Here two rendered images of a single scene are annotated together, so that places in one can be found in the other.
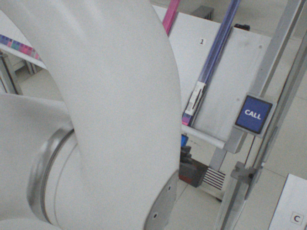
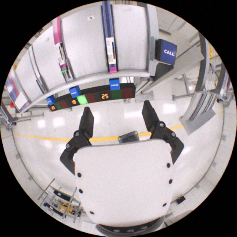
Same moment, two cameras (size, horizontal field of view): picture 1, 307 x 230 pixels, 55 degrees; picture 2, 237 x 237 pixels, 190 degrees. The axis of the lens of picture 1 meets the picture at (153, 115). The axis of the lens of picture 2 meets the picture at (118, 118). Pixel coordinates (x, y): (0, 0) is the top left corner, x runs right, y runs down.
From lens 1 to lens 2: 0.37 m
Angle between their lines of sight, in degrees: 51
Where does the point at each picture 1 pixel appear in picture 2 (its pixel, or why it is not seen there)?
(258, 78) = (152, 27)
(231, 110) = (141, 49)
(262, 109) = (173, 49)
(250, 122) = (169, 59)
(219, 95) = (128, 41)
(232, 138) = (151, 67)
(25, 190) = not seen: outside the picture
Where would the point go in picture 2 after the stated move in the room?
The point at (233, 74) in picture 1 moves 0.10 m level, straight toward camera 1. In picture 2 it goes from (131, 26) to (161, 57)
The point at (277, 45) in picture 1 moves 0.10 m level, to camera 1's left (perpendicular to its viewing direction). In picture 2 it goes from (154, 11) to (114, 7)
